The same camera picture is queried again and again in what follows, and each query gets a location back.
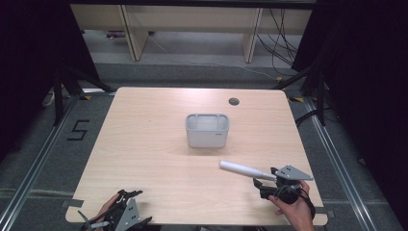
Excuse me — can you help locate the coiled white cable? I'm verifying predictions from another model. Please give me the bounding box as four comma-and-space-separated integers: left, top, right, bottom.
41, 90, 58, 108

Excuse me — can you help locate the person's left hand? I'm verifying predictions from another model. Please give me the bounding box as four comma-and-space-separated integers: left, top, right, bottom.
91, 193, 120, 231

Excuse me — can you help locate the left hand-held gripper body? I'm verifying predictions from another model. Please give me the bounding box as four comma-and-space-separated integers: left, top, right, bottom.
103, 197, 154, 231

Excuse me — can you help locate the metal floor rail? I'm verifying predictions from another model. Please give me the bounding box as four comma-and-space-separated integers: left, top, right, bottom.
0, 93, 82, 231
302, 95, 375, 231

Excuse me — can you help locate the white cylindrical handle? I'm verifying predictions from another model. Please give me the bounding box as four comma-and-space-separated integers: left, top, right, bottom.
218, 160, 278, 182

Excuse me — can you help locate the thick black cable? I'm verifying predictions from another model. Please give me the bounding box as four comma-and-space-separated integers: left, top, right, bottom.
293, 108, 322, 128

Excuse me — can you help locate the light wooden desk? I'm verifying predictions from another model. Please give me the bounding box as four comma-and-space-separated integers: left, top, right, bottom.
70, 3, 314, 64

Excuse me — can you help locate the grey tape strip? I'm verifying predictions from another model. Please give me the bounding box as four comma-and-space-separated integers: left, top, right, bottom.
61, 198, 86, 209

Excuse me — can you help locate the dark curtain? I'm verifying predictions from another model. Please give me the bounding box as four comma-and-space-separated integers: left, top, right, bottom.
291, 0, 408, 222
0, 0, 101, 162

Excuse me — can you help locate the person's right hand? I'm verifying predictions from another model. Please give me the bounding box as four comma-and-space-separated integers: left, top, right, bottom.
268, 179, 316, 231

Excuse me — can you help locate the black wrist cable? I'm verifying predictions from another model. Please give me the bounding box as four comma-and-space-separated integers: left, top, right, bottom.
298, 183, 318, 221

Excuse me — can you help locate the black metal stand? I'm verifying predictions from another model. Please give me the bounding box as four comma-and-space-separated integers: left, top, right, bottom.
52, 63, 117, 127
271, 63, 329, 127

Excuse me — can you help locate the black tape floor mark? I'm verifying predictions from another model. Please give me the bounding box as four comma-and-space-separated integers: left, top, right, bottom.
65, 118, 91, 141

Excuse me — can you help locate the light grey plastic bin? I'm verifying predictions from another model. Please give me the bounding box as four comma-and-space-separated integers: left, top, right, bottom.
184, 113, 231, 149

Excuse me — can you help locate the bundle of black cables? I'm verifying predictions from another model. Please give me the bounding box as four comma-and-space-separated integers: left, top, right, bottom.
255, 8, 302, 77

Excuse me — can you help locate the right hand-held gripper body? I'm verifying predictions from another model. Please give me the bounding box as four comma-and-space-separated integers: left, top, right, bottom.
259, 165, 315, 206

